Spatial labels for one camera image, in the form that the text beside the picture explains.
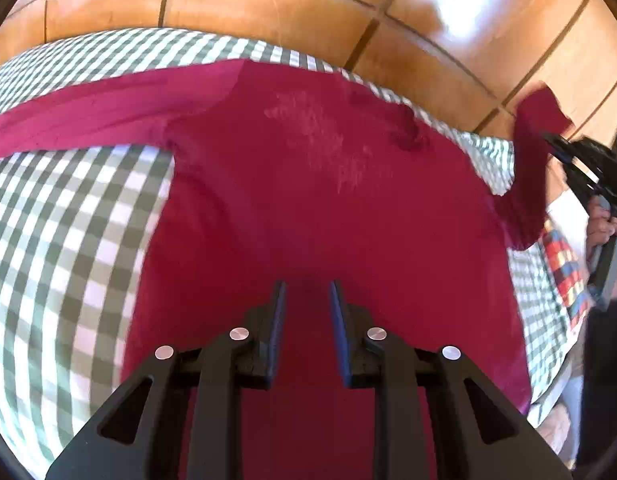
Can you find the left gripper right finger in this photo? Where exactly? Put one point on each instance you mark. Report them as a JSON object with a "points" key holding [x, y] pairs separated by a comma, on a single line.
{"points": [[436, 414]]}

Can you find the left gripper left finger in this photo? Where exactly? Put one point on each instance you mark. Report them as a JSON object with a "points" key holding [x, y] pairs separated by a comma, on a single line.
{"points": [[181, 410]]}

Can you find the red sweater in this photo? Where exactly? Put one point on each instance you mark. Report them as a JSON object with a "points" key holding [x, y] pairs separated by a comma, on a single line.
{"points": [[308, 178]]}

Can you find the person's right hand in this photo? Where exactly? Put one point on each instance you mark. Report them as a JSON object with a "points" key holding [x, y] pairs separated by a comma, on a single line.
{"points": [[601, 225]]}

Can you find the colourful checked pillow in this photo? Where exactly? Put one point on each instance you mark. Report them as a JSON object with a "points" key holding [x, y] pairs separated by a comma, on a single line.
{"points": [[567, 274]]}

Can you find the wooden panelled headboard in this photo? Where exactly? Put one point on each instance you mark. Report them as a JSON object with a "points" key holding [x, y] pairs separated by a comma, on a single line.
{"points": [[467, 61]]}

